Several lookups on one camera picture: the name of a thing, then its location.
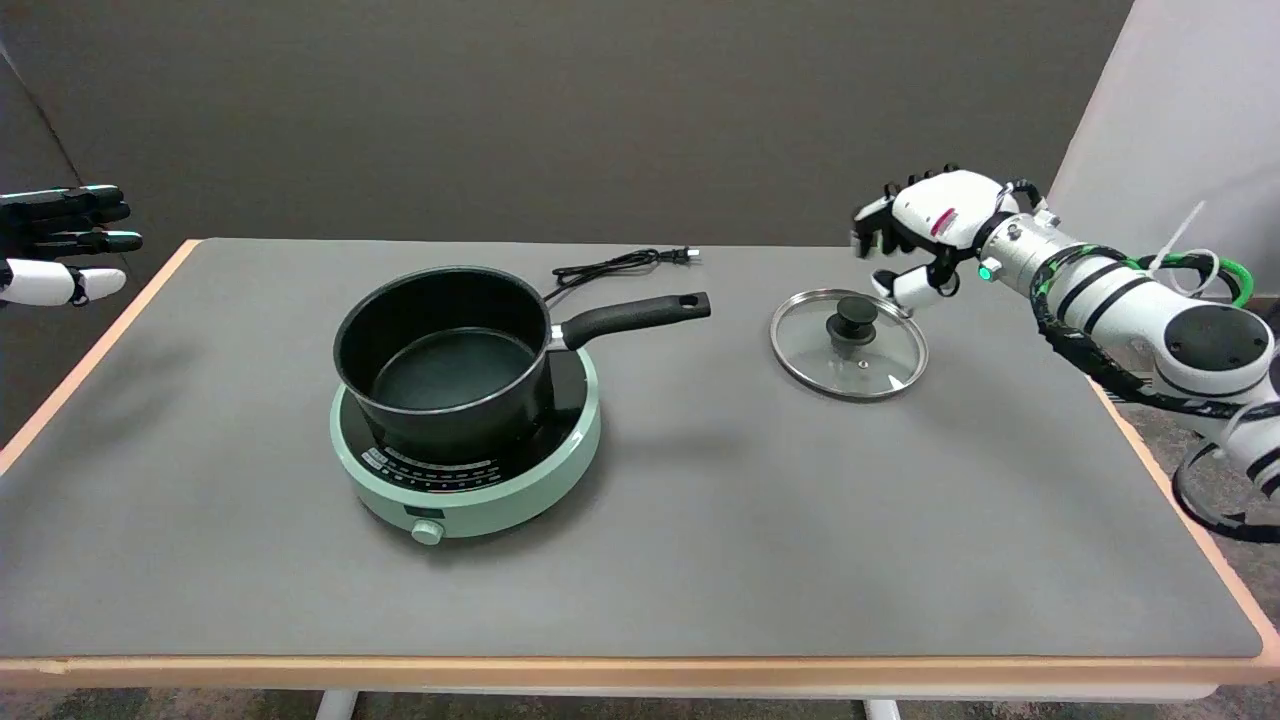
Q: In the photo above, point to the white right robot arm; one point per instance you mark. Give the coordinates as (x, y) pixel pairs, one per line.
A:
(1120, 295)

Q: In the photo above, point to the green round induction cooker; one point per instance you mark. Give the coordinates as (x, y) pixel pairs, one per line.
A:
(480, 500)

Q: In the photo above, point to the white table leg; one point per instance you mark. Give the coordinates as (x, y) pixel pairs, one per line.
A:
(335, 706)
(882, 711)

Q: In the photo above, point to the white zip tie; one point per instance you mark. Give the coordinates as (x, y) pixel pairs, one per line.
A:
(1175, 240)

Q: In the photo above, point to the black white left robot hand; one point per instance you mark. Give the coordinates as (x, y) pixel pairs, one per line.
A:
(45, 280)

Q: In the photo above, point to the white partition panel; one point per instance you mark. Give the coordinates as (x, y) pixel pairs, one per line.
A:
(1180, 120)

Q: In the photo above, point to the grey table mat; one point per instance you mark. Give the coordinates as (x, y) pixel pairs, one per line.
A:
(700, 560)

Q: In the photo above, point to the glass pot lid black knob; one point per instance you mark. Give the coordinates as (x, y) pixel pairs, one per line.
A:
(850, 320)

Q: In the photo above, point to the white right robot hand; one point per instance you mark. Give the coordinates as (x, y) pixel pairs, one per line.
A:
(950, 205)

